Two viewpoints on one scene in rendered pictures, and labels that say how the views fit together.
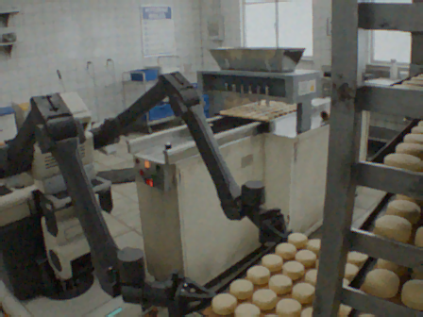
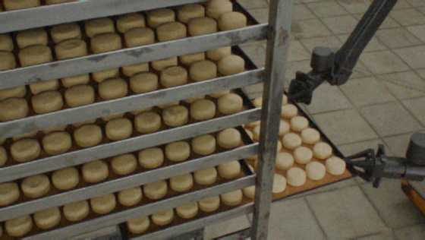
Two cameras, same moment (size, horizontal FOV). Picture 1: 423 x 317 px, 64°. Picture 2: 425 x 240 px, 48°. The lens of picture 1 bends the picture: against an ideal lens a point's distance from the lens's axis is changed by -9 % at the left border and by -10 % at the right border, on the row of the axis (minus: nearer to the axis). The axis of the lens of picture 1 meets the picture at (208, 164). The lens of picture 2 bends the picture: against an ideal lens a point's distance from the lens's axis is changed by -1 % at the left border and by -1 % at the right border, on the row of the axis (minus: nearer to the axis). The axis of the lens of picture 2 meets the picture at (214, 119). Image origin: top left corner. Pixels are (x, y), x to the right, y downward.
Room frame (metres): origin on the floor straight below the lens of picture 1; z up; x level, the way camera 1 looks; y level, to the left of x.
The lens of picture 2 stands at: (0.98, -1.17, 1.71)
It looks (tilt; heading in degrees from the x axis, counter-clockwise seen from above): 37 degrees down; 117
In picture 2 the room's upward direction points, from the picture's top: straight up
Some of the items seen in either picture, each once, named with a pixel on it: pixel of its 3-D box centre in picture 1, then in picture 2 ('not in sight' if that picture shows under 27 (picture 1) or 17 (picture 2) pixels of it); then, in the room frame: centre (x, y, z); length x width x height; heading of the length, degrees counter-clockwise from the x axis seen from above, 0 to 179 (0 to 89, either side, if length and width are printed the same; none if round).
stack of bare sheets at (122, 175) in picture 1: (123, 175); not in sight; (3.72, 0.92, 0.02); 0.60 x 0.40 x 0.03; 102
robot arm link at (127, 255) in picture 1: (126, 270); (327, 64); (0.69, 0.19, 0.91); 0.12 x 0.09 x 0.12; 48
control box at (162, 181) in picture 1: (150, 171); not in sight; (1.71, 0.28, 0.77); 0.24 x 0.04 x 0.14; 46
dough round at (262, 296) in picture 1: (264, 299); not in sight; (0.61, -0.10, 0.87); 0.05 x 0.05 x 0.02
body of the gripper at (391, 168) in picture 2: (265, 222); (388, 166); (0.96, -0.16, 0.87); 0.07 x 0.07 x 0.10; 19
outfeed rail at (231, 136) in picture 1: (285, 117); not in sight; (2.32, -0.50, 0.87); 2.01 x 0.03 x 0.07; 136
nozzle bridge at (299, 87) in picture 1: (256, 96); not in sight; (2.33, -0.32, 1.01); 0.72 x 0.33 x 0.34; 46
